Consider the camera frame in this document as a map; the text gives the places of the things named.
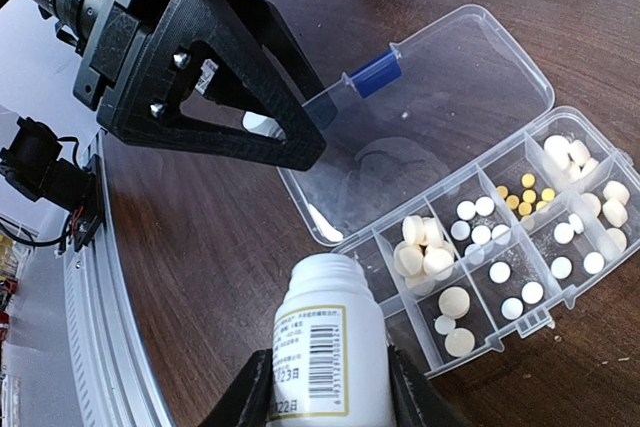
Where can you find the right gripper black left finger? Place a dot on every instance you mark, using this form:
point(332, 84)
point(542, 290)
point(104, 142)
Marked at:
point(246, 401)

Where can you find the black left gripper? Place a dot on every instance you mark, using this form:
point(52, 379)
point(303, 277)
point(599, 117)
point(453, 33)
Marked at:
point(142, 59)

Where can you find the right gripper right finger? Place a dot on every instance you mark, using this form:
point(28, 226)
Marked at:
point(416, 402)

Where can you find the clear plastic pill organizer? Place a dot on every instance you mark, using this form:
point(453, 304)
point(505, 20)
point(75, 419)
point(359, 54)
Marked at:
point(456, 112)

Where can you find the white pills in organizer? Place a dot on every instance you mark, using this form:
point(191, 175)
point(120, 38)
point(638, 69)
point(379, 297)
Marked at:
point(516, 235)

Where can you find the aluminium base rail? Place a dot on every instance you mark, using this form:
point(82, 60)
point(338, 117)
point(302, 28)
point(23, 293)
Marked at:
point(114, 381)

